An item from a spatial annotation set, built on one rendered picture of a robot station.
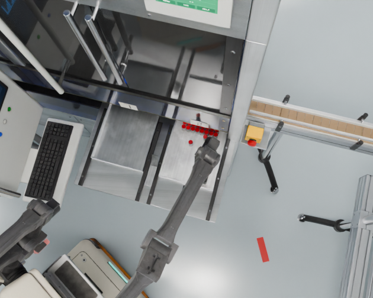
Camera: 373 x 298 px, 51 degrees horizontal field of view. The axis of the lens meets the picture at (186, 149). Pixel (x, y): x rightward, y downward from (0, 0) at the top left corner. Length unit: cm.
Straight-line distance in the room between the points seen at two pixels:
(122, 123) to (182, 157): 35
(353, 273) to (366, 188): 45
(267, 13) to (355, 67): 231
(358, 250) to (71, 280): 145
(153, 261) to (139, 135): 82
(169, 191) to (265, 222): 105
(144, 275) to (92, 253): 128
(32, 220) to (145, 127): 78
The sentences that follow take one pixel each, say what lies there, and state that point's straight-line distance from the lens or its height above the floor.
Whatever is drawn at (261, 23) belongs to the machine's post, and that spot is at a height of 189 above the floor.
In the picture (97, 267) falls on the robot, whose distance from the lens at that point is 252.
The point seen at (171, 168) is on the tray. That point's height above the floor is 88.
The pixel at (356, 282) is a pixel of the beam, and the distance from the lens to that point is 230.
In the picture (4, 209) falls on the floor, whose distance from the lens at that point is 307.
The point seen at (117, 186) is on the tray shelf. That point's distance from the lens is 190.
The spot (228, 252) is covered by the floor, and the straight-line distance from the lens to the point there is 271.
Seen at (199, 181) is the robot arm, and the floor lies 136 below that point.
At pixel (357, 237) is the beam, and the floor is 55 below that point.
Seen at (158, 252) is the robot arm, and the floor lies 142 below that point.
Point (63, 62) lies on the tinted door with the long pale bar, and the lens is 165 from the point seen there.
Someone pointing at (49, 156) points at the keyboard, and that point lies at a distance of 209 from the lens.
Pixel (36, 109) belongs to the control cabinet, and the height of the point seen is 88.
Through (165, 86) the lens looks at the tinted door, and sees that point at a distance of 151.
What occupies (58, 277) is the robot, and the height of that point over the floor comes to 104.
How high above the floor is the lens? 271
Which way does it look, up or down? 75 degrees down
